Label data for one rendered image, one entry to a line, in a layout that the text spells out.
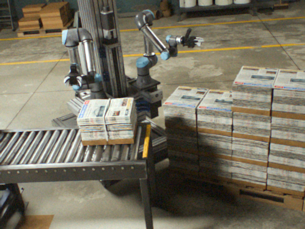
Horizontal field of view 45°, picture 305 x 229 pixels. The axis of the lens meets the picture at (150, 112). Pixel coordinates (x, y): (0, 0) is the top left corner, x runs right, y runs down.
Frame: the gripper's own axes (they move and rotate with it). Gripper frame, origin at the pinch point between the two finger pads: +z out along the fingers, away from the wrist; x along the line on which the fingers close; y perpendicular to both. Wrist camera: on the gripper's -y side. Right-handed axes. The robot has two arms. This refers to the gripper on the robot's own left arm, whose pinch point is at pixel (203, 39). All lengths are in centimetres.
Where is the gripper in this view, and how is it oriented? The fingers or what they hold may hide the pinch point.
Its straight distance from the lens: 327.1
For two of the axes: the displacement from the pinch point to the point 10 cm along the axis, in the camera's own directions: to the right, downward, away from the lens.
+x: -4.8, 5.6, -6.7
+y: 1.5, 8.1, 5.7
